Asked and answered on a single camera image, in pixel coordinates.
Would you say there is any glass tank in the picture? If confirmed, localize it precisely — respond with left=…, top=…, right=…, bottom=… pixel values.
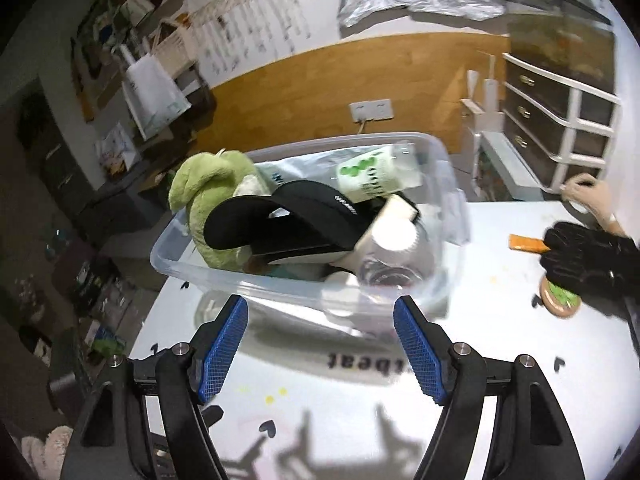
left=502, top=0, right=616, bottom=93

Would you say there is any black glove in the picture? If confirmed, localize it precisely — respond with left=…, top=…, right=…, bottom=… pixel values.
left=540, top=222, right=640, bottom=301

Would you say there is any white packet with green print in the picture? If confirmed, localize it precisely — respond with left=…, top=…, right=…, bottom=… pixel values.
left=332, top=144, right=423, bottom=203

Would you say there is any pink fuzzy slipper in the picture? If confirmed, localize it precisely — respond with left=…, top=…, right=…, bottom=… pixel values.
left=20, top=425, right=73, bottom=476

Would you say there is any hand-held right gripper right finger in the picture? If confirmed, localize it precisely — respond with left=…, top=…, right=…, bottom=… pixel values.
left=393, top=296, right=586, bottom=480

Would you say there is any green plush toy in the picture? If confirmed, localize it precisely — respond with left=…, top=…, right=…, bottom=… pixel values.
left=168, top=150, right=273, bottom=268

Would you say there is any white bench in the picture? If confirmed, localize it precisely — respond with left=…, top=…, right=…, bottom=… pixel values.
left=472, top=130, right=543, bottom=203

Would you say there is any orange card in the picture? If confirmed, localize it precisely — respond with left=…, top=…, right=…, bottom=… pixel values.
left=509, top=234, right=550, bottom=253

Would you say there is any printed paper sheet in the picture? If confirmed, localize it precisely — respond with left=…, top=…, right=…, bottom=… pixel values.
left=95, top=122, right=141, bottom=178

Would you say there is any clear bottle with white cap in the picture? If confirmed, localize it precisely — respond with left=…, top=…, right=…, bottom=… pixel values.
left=352, top=195, right=421, bottom=267

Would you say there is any white wall socket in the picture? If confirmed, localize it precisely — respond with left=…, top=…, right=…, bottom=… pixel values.
left=349, top=100, right=395, bottom=122

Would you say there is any white wall poster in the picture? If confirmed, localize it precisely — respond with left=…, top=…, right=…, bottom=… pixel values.
left=192, top=0, right=301, bottom=73

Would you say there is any clear plastic cup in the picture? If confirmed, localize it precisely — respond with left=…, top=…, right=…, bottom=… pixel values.
left=357, top=255, right=436, bottom=292

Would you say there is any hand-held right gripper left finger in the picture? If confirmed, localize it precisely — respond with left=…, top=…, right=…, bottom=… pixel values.
left=60, top=295, right=249, bottom=480

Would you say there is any clear plastic storage container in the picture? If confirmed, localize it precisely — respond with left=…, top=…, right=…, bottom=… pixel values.
left=150, top=132, right=471, bottom=333

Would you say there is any white paper bag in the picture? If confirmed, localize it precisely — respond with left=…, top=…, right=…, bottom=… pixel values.
left=122, top=52, right=192, bottom=141

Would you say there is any cluttered shelf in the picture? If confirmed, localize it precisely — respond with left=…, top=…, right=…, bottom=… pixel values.
left=70, top=0, right=166, bottom=121

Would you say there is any white plastic bag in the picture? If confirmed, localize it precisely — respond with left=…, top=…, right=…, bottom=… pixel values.
left=257, top=157, right=341, bottom=192

